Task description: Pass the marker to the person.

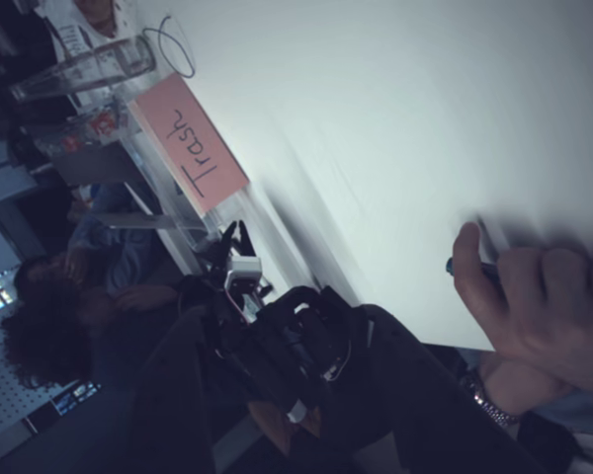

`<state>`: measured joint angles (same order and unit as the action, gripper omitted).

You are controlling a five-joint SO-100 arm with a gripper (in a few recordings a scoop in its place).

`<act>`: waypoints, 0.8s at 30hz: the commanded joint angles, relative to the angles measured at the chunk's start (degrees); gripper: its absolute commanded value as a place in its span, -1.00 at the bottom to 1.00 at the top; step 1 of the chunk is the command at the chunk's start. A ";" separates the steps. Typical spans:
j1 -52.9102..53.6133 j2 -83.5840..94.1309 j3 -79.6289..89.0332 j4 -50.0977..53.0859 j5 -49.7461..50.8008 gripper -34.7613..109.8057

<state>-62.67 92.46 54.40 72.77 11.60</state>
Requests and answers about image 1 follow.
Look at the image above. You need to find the person's right hand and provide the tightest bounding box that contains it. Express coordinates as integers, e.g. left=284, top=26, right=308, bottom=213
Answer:
left=451, top=220, right=593, bottom=397

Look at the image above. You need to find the clear drinking glass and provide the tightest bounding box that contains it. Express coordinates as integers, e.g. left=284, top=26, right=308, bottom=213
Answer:
left=9, top=35, right=157, bottom=103

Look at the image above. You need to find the person in white shirt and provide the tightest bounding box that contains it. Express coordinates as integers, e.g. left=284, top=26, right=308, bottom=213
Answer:
left=34, top=0, right=139, bottom=55

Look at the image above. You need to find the pink trash label card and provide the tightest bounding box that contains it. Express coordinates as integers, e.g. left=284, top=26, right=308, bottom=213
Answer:
left=130, top=73, right=251, bottom=216

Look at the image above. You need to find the green edding marker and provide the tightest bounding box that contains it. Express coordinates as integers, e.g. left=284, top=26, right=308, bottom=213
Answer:
left=444, top=256, right=500, bottom=283

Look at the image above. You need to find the person with dark curly hair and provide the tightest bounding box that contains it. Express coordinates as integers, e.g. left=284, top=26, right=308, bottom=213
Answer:
left=0, top=256, right=110, bottom=391

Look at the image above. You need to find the person's left hand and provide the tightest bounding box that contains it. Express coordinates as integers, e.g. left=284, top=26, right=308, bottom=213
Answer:
left=478, top=353, right=572, bottom=419

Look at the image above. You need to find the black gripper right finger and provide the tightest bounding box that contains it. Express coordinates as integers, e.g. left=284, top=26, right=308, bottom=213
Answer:
left=319, top=304, right=550, bottom=474

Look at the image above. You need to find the thin black cable loop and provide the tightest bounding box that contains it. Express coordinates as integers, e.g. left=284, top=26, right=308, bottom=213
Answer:
left=142, top=14, right=198, bottom=79

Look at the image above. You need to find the person in grey shirt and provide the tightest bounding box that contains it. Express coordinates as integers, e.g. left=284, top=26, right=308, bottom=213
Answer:
left=518, top=384, right=593, bottom=474

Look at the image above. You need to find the person in blue shirt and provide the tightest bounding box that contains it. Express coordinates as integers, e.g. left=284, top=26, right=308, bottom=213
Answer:
left=66, top=182, right=179, bottom=310

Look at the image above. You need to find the small white camera box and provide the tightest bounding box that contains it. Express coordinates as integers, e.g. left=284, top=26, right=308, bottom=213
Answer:
left=224, top=255, right=263, bottom=297

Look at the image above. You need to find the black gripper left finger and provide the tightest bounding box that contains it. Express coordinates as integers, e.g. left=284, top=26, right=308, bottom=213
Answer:
left=127, top=303, right=251, bottom=474

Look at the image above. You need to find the silver wristwatch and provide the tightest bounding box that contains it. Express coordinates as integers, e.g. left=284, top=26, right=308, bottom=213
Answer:
left=462, top=372, right=523, bottom=429

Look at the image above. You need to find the clear acrylic box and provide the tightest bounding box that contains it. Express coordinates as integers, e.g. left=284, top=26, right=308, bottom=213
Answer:
left=53, top=73, right=258, bottom=248

